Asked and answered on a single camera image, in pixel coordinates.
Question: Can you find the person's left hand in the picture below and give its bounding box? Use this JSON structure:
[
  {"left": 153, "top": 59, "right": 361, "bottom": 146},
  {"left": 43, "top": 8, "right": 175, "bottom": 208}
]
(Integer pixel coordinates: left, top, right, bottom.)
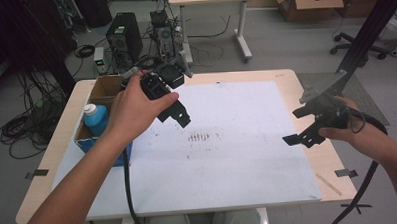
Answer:
[{"left": 102, "top": 68, "right": 182, "bottom": 147}]

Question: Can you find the right hand-held gripper black cable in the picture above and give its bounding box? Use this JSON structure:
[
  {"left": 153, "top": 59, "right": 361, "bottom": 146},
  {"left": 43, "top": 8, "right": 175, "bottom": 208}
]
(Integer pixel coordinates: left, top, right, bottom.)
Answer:
[{"left": 324, "top": 104, "right": 393, "bottom": 224}]

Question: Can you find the left hand-held gripper black cable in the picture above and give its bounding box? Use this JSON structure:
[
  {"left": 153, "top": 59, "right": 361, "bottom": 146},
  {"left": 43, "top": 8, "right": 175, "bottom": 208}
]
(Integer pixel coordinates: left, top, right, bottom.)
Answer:
[{"left": 121, "top": 145, "right": 148, "bottom": 224}]

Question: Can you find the hand-held gripper black cable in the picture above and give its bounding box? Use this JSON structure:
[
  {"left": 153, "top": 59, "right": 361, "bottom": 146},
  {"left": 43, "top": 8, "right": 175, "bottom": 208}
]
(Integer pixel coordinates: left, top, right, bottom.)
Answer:
[
  {"left": 121, "top": 145, "right": 148, "bottom": 224},
  {"left": 324, "top": 104, "right": 393, "bottom": 224}
]

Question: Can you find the black tape cross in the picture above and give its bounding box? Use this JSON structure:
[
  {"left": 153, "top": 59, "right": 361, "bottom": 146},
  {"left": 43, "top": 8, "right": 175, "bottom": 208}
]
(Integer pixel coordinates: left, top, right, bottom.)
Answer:
[{"left": 340, "top": 201, "right": 374, "bottom": 217}]

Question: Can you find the black tape strip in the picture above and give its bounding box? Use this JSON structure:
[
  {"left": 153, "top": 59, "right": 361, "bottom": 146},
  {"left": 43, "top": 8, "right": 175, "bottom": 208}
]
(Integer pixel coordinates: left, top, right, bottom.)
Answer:
[
  {"left": 24, "top": 168, "right": 51, "bottom": 181},
  {"left": 334, "top": 167, "right": 359, "bottom": 179}
]

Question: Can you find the blue bottle with white cap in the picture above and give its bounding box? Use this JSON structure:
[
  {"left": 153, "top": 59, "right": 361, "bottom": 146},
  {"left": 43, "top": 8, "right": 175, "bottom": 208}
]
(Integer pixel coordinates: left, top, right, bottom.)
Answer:
[{"left": 82, "top": 102, "right": 110, "bottom": 137}]

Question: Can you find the black aluminium stand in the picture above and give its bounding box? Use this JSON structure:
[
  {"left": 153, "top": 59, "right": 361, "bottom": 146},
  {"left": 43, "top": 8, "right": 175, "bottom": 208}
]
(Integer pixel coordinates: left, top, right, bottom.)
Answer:
[{"left": 333, "top": 0, "right": 397, "bottom": 75}]

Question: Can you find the black curtain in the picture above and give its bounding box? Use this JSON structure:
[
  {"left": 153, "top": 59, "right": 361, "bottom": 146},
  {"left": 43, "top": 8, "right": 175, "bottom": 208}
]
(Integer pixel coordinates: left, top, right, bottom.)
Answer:
[{"left": 0, "top": 0, "right": 81, "bottom": 98}]

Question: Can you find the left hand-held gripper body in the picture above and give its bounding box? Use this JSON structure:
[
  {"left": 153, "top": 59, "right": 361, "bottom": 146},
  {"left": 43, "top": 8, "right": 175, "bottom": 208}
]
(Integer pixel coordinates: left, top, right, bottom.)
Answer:
[{"left": 138, "top": 50, "right": 196, "bottom": 102}]

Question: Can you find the cardboard box with blue outside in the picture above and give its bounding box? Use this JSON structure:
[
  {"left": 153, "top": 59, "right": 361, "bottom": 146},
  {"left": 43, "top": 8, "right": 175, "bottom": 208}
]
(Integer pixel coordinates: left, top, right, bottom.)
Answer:
[{"left": 70, "top": 73, "right": 136, "bottom": 169}]

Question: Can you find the clear tape strip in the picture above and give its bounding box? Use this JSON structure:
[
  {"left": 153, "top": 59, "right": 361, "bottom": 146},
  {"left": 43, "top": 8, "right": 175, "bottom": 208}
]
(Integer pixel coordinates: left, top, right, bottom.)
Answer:
[{"left": 314, "top": 171, "right": 344, "bottom": 198}]

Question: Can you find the small white power supply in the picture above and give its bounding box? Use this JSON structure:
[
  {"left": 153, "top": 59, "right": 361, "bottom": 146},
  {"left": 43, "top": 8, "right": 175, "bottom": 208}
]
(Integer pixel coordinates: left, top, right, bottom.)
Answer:
[{"left": 92, "top": 46, "right": 107, "bottom": 76}]

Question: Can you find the black computer tower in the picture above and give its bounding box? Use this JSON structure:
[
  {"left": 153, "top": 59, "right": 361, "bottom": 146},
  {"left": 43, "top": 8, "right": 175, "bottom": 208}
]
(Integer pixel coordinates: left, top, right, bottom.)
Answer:
[{"left": 104, "top": 11, "right": 145, "bottom": 65}]

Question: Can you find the person's right hand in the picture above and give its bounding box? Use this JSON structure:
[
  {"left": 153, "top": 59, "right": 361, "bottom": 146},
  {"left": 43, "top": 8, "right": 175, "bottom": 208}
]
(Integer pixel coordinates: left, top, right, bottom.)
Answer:
[{"left": 316, "top": 94, "right": 376, "bottom": 150}]

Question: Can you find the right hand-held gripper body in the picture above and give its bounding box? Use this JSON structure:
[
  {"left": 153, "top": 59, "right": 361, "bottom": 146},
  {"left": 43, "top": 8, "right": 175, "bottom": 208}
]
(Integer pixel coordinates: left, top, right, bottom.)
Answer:
[{"left": 296, "top": 69, "right": 353, "bottom": 134}]

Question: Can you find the black office chair base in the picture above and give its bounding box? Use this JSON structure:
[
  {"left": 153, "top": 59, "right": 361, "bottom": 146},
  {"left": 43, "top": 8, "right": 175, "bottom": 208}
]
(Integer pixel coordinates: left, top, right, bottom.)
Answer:
[{"left": 328, "top": 29, "right": 391, "bottom": 62}]

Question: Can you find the white table mat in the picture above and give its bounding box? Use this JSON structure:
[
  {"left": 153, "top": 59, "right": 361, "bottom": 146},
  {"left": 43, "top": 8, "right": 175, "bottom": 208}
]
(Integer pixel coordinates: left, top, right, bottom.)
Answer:
[{"left": 49, "top": 78, "right": 324, "bottom": 222}]

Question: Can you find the brown cardboard box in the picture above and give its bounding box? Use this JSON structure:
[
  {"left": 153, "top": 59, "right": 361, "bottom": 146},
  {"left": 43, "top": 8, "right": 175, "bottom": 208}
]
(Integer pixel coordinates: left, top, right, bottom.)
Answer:
[{"left": 275, "top": 0, "right": 345, "bottom": 23}]

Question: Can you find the bundle of black floor cables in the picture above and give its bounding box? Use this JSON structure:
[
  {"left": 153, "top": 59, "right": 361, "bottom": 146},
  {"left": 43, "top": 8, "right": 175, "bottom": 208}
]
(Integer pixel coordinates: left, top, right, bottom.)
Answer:
[{"left": 0, "top": 67, "right": 74, "bottom": 161}]

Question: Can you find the coiled black cable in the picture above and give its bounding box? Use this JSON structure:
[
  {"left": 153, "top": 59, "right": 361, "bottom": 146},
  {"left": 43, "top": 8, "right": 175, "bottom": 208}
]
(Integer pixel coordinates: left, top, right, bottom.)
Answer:
[{"left": 73, "top": 44, "right": 97, "bottom": 59}]

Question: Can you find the open computer case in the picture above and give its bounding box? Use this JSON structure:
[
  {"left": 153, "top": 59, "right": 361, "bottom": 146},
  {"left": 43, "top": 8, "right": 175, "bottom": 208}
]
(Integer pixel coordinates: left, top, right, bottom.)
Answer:
[{"left": 148, "top": 9, "right": 177, "bottom": 63}]

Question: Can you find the light wooden table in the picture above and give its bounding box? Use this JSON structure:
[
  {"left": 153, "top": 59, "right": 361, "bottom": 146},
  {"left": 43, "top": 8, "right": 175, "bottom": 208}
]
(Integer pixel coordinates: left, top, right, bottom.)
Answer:
[{"left": 9, "top": 66, "right": 358, "bottom": 224}]

